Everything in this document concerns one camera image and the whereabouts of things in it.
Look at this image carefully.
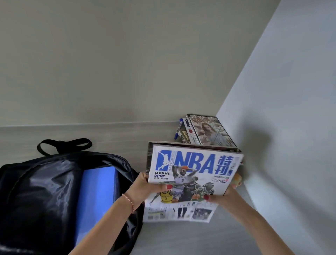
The person's right hand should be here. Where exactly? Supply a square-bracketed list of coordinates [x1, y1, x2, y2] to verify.
[203, 173, 250, 219]

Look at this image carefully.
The person's left hand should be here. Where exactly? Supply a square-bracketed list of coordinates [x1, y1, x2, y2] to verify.
[125, 172, 174, 212]

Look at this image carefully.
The basketball magazine with white cover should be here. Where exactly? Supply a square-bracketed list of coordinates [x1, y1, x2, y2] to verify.
[142, 144, 244, 223]

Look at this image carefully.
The person's left forearm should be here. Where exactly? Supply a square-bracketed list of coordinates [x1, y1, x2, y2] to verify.
[68, 196, 137, 255]

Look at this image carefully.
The person's right forearm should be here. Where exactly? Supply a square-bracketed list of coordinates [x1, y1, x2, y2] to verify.
[235, 204, 298, 255]

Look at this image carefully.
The blue and white pen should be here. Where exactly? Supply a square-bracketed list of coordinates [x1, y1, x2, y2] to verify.
[174, 118, 184, 140]

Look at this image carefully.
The white spine magazine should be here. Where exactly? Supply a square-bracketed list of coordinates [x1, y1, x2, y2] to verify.
[183, 118, 201, 145]

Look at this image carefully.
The portrait cover magazine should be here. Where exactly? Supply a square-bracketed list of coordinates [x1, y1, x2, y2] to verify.
[187, 114, 238, 148]

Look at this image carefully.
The blue folder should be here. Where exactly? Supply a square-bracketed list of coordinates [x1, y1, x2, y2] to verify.
[74, 166, 120, 246]

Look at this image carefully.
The black backpack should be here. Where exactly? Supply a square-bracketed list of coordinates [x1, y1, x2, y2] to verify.
[0, 138, 144, 255]

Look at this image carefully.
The pink string bracelet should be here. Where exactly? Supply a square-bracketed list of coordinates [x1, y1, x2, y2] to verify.
[122, 193, 135, 214]

